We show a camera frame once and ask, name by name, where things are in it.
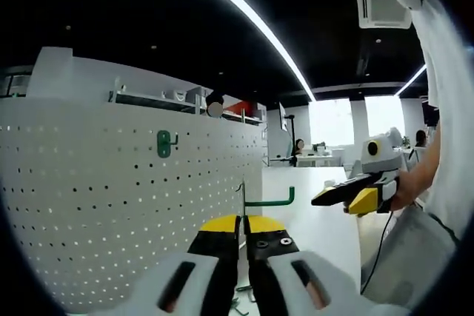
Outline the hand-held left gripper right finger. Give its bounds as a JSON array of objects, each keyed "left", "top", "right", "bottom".
[{"left": 242, "top": 215, "right": 410, "bottom": 316}]

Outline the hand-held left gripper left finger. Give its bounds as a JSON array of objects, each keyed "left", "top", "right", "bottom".
[{"left": 121, "top": 214, "right": 241, "bottom": 316}]

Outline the white perforated mounting plate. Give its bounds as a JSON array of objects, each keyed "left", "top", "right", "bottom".
[{"left": 0, "top": 97, "right": 266, "bottom": 313}]

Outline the person's right hand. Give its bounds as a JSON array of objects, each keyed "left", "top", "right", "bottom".
[{"left": 390, "top": 169, "right": 421, "bottom": 215}]

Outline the black monitor stand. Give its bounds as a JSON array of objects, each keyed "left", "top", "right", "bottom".
[{"left": 279, "top": 103, "right": 298, "bottom": 167}]

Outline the short ceiling light strip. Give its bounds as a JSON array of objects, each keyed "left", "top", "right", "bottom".
[{"left": 398, "top": 64, "right": 427, "bottom": 97}]

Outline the ceiling air conditioner unit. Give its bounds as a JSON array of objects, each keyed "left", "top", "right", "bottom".
[{"left": 353, "top": 0, "right": 413, "bottom": 30}]

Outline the storage shelf with boxes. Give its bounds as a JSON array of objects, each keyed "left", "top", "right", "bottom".
[{"left": 109, "top": 78, "right": 267, "bottom": 127}]

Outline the long ceiling light strip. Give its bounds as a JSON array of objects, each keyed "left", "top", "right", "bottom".
[{"left": 173, "top": 0, "right": 318, "bottom": 102}]

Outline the white desk partition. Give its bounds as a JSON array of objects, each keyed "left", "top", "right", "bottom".
[{"left": 27, "top": 46, "right": 208, "bottom": 110}]

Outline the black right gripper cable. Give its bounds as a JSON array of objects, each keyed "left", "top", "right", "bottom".
[{"left": 361, "top": 210, "right": 395, "bottom": 293}]

